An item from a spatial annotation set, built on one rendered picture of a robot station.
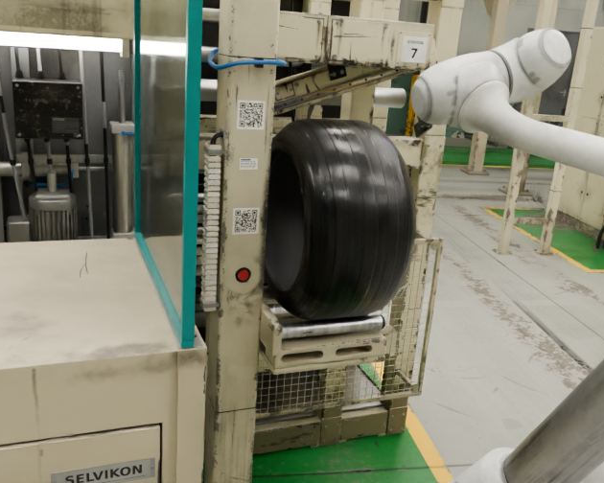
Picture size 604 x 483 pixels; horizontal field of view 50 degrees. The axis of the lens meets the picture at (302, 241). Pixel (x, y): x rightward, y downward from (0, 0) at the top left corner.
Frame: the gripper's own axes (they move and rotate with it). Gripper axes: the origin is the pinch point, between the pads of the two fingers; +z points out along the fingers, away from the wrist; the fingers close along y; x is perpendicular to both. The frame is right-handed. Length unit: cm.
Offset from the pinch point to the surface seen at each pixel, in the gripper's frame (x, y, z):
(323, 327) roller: -40, -22, 53
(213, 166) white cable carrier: 7, -49, 36
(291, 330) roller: -40, -31, 52
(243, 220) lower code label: -8, -42, 43
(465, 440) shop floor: -104, 65, 150
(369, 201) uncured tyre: -10.6, -11.8, 24.3
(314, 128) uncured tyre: 13.3, -19.4, 33.2
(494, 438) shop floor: -107, 80, 149
